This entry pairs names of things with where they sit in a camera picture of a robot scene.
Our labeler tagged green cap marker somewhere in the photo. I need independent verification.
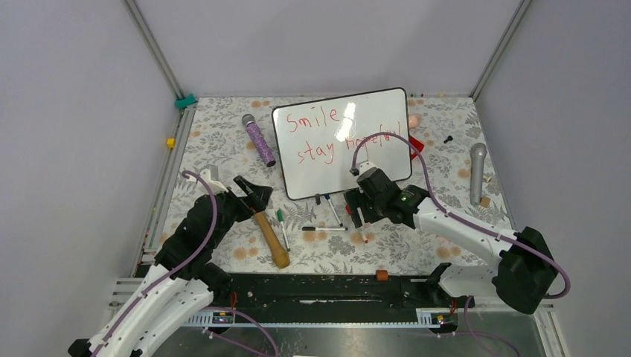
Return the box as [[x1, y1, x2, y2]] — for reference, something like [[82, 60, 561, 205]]
[[276, 209, 291, 252]]

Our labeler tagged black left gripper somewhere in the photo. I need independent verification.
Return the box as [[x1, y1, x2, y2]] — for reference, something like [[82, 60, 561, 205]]
[[209, 175, 272, 248]]

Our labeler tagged white whiteboard black frame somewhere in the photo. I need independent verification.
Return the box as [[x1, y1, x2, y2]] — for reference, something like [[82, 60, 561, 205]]
[[272, 87, 412, 201]]

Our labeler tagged orange brown cylinder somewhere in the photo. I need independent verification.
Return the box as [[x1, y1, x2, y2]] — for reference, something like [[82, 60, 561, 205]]
[[375, 269, 389, 282]]

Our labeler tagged small brown wooden cube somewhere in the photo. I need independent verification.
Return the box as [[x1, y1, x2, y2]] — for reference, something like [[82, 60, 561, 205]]
[[480, 196, 491, 208]]

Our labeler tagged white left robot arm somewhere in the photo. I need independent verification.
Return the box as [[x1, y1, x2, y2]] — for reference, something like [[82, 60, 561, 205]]
[[68, 170, 273, 356]]

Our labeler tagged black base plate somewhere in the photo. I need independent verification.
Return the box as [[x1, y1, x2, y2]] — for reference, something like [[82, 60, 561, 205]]
[[198, 263, 467, 324]]

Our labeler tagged floral patterned mat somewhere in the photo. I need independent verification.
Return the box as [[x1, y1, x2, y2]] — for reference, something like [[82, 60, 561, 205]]
[[179, 97, 511, 275]]

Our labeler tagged slotted grey cable duct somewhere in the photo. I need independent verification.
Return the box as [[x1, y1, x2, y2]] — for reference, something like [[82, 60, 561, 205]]
[[182, 309, 445, 329]]

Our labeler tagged red cap marker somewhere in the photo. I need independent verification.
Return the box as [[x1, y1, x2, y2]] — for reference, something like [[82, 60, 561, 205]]
[[345, 205, 368, 244]]

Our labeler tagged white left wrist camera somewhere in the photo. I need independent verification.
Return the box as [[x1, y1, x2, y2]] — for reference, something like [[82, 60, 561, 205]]
[[198, 164, 228, 194]]

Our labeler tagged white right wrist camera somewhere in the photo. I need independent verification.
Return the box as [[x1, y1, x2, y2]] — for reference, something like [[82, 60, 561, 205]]
[[349, 161, 377, 177]]

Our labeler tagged black cap marker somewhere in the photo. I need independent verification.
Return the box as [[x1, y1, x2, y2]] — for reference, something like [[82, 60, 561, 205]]
[[301, 226, 348, 231]]

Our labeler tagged blue cap marker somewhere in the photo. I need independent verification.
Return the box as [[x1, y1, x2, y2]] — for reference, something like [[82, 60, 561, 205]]
[[324, 194, 344, 227]]

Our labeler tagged purple glitter microphone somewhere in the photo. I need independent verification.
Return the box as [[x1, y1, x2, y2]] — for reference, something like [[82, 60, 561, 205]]
[[241, 113, 276, 167]]

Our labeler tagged silver grey microphone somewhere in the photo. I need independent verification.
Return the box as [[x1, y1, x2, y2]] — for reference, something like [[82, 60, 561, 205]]
[[470, 143, 487, 206]]

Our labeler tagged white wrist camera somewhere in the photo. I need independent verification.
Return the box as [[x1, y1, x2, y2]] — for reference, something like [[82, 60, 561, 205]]
[[198, 164, 228, 194], [349, 161, 377, 177]]

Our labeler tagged wooden microphone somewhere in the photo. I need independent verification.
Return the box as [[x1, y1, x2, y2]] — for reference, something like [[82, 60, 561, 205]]
[[254, 212, 290, 268]]

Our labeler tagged teal block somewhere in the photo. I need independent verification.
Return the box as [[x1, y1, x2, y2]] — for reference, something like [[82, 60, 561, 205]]
[[174, 94, 197, 110]]

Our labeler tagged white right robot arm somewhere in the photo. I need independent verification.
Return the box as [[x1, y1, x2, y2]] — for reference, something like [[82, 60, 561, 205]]
[[344, 167, 560, 315]]

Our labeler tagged red object behind whiteboard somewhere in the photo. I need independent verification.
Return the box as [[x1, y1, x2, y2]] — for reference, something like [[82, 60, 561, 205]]
[[409, 136, 425, 160]]

